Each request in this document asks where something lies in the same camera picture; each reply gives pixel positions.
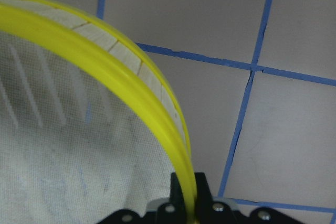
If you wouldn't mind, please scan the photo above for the yellow rimmed steamer tray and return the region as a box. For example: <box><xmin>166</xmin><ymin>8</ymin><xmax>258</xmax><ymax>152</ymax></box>
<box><xmin>1</xmin><ymin>0</ymin><xmax>197</xmax><ymax>223</ymax></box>

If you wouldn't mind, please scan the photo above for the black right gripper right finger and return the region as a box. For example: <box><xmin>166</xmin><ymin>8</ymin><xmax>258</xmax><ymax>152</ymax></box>
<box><xmin>195</xmin><ymin>172</ymin><xmax>213</xmax><ymax>208</ymax></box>

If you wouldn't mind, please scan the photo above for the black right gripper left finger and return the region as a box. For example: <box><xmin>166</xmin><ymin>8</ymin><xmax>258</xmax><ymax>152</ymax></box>
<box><xmin>170</xmin><ymin>172</ymin><xmax>185</xmax><ymax>208</ymax></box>

